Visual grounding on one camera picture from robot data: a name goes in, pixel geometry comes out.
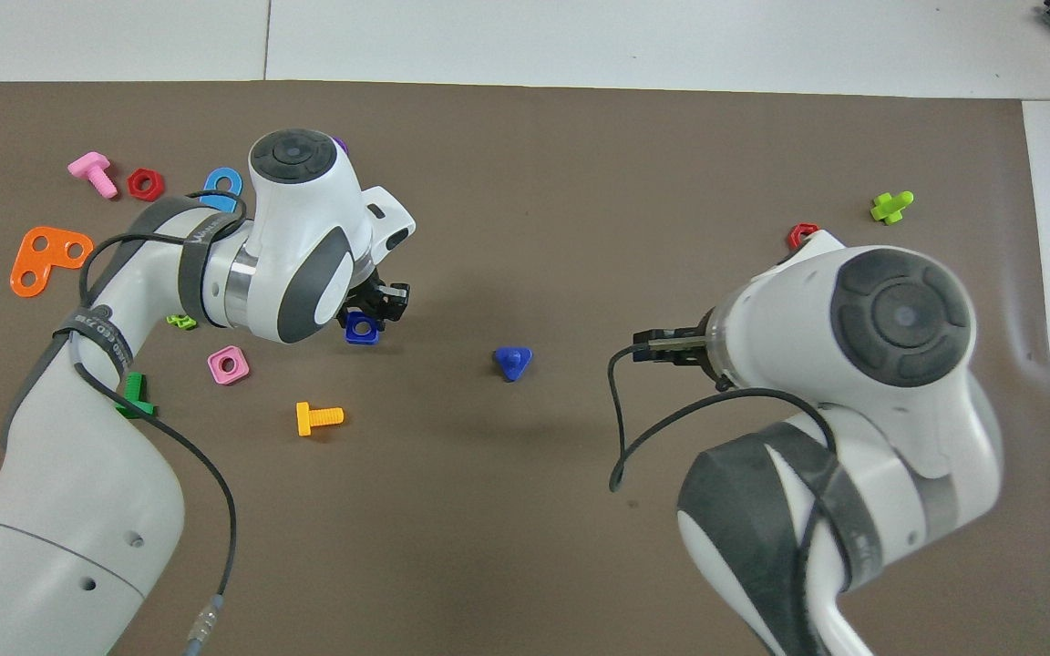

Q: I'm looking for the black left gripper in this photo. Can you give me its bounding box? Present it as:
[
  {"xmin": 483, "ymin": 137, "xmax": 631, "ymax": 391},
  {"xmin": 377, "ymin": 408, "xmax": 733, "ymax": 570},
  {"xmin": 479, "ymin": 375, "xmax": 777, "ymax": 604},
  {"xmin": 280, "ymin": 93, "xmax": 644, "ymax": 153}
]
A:
[{"xmin": 339, "ymin": 278, "xmax": 411, "ymax": 331}]

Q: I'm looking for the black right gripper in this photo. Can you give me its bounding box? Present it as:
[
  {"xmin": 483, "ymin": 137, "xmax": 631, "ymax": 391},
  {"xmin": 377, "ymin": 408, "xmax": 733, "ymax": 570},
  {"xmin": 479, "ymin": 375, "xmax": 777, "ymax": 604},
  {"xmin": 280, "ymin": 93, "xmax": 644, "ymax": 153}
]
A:
[{"xmin": 632, "ymin": 325, "xmax": 710, "ymax": 367}]

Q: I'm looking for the blue triangle-head bolt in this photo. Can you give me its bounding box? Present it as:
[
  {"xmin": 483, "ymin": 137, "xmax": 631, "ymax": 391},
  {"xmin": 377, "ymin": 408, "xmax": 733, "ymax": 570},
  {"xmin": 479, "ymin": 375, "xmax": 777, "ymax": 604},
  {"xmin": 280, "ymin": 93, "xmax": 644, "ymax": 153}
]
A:
[{"xmin": 492, "ymin": 345, "xmax": 534, "ymax": 383}]

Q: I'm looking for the yellow-orange plastic bolt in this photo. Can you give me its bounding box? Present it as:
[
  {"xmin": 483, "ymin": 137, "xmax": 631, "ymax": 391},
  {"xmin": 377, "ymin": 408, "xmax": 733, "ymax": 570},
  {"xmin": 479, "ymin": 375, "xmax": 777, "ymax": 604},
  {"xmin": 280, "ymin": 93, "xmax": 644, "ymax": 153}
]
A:
[{"xmin": 295, "ymin": 402, "xmax": 345, "ymax": 437}]

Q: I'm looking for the pink square nut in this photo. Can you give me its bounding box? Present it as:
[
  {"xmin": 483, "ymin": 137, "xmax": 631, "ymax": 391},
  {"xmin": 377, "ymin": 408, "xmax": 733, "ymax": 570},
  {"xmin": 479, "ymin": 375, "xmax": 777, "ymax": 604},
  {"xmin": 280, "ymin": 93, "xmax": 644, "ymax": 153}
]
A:
[{"xmin": 207, "ymin": 345, "xmax": 251, "ymax": 386}]

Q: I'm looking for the blue two-hole strip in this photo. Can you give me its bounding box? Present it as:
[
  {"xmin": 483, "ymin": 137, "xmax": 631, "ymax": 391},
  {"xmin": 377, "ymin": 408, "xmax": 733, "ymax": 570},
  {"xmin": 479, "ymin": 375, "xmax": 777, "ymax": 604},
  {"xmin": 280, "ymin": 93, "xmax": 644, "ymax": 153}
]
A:
[{"xmin": 201, "ymin": 167, "xmax": 244, "ymax": 215}]

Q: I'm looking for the brown table mat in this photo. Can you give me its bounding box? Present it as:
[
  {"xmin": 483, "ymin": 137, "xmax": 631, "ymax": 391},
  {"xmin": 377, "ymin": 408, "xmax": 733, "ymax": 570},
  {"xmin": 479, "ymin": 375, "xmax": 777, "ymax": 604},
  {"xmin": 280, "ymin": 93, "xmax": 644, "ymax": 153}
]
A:
[{"xmin": 0, "ymin": 80, "xmax": 1050, "ymax": 656}]

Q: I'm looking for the green plastic bolt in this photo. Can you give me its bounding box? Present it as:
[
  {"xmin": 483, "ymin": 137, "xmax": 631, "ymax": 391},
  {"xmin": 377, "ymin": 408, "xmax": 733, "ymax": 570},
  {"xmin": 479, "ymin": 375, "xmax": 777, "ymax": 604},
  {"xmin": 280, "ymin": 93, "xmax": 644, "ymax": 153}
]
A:
[{"xmin": 115, "ymin": 372, "xmax": 158, "ymax": 420}]

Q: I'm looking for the lime cross-head bolt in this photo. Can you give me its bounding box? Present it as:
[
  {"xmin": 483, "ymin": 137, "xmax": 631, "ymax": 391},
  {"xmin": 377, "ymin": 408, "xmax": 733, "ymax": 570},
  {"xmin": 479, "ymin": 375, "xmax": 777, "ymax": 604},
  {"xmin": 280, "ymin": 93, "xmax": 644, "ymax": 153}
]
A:
[{"xmin": 870, "ymin": 190, "xmax": 915, "ymax": 226}]

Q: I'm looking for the pink plastic bolt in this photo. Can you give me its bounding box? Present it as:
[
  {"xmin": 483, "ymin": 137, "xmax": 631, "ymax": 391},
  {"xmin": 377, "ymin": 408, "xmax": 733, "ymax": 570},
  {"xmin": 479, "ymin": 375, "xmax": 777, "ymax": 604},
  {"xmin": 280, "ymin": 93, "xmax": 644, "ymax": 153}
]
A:
[{"xmin": 67, "ymin": 151, "xmax": 119, "ymax": 200}]

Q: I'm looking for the black velcro cable strap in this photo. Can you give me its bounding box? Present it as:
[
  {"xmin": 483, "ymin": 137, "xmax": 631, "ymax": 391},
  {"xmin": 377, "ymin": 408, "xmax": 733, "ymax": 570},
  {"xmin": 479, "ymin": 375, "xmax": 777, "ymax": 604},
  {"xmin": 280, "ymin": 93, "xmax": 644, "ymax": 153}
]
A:
[
  {"xmin": 53, "ymin": 305, "xmax": 136, "ymax": 376},
  {"xmin": 177, "ymin": 211, "xmax": 248, "ymax": 327}
]

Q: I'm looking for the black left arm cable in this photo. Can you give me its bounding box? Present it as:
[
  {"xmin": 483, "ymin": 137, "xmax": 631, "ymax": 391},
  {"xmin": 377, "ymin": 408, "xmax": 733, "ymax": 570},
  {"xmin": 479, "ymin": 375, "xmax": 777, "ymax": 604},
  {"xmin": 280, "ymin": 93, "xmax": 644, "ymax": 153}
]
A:
[{"xmin": 53, "ymin": 190, "xmax": 248, "ymax": 656}]

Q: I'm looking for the orange corner bracket plate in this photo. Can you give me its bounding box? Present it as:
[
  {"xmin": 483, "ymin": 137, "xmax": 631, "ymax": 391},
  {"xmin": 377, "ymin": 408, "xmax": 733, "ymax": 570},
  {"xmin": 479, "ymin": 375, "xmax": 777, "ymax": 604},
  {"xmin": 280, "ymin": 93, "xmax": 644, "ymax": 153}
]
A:
[{"xmin": 10, "ymin": 226, "xmax": 95, "ymax": 299}]

